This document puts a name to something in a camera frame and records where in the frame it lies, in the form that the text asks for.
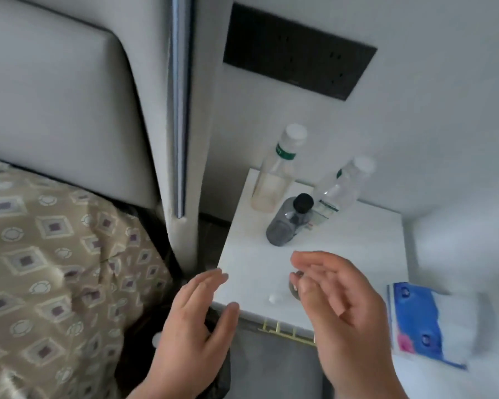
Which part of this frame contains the person's right forearm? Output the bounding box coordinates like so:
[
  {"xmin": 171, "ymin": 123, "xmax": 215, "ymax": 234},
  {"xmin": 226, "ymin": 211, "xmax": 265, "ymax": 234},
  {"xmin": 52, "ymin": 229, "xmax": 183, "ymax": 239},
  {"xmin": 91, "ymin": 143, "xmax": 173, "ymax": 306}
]
[{"xmin": 330, "ymin": 380, "xmax": 410, "ymax": 399}]

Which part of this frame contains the small black-capped bottle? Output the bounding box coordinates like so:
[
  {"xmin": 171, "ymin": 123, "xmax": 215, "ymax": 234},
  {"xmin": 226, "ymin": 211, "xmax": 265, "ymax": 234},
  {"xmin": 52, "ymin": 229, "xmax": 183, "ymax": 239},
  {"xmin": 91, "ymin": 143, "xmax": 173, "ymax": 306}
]
[{"xmin": 266, "ymin": 193, "xmax": 315, "ymax": 248}]

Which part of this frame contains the white nightstand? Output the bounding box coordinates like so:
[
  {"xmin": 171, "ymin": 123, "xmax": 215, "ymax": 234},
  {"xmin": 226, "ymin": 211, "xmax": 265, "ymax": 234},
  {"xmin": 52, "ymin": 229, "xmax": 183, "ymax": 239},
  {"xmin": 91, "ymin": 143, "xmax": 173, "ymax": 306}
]
[{"xmin": 212, "ymin": 168, "xmax": 408, "ymax": 345}]

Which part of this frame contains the clear bottle white label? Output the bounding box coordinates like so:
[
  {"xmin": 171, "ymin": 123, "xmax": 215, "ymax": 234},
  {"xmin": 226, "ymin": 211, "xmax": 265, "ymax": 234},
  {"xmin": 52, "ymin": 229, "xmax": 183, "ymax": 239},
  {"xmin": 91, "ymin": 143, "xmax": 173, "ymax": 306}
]
[{"xmin": 309, "ymin": 155, "xmax": 377, "ymax": 229}]

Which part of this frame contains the person's left hand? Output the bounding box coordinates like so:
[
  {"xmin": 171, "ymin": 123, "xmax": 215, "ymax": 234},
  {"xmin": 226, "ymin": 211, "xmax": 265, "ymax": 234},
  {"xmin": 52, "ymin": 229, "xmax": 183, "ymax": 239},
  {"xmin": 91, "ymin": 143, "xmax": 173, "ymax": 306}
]
[{"xmin": 143, "ymin": 268, "xmax": 240, "ymax": 395}]

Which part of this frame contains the blue white tissue pack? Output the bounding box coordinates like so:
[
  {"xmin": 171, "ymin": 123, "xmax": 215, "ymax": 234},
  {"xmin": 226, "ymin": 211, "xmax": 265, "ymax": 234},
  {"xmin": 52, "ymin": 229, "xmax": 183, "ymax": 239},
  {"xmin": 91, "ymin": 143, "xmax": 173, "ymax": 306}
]
[{"xmin": 385, "ymin": 281, "xmax": 498, "ymax": 370}]

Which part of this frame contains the clear bottle yellowish residue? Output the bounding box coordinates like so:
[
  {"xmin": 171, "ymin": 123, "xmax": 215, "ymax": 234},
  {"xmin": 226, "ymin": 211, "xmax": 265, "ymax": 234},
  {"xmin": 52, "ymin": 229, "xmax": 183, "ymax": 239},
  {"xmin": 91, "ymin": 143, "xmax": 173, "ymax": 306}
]
[{"xmin": 251, "ymin": 123, "xmax": 308, "ymax": 213}]

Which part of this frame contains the person's left forearm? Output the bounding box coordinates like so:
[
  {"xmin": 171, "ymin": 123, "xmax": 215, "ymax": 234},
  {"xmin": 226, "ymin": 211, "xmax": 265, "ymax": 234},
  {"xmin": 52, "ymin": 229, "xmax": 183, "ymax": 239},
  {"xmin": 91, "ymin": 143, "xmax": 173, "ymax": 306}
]
[{"xmin": 124, "ymin": 380, "xmax": 211, "ymax": 399}]

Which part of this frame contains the person's right hand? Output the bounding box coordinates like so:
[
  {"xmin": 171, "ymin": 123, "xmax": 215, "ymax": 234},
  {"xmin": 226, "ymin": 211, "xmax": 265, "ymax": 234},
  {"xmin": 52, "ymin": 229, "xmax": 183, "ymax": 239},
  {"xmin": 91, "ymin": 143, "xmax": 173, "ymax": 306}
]
[{"xmin": 289, "ymin": 250, "xmax": 400, "ymax": 383}]

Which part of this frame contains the white trash bin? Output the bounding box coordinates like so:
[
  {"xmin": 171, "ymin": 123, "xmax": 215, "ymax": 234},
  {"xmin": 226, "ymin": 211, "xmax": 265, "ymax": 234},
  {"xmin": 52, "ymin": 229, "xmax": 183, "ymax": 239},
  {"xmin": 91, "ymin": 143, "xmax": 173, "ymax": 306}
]
[{"xmin": 116, "ymin": 303, "xmax": 233, "ymax": 399}]

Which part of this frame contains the gold drawer handle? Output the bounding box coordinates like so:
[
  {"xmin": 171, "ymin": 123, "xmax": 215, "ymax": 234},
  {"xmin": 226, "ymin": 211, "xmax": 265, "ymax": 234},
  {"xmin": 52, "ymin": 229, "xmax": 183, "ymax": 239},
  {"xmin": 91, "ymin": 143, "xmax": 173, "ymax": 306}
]
[{"xmin": 257, "ymin": 319, "xmax": 317, "ymax": 347}]

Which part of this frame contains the silver metal bar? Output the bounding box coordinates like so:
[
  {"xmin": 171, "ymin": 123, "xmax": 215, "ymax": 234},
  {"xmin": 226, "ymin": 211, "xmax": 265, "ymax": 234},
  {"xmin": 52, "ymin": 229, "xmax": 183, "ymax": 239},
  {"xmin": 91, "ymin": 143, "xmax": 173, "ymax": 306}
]
[{"xmin": 168, "ymin": 0, "xmax": 192, "ymax": 219}]

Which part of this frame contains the black wall socket panel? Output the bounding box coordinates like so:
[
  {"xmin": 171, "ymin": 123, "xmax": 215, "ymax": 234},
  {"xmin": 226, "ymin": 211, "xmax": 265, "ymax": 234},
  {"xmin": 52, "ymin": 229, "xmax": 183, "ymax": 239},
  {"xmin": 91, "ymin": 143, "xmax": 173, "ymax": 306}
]
[{"xmin": 223, "ymin": 2, "xmax": 378, "ymax": 101}]

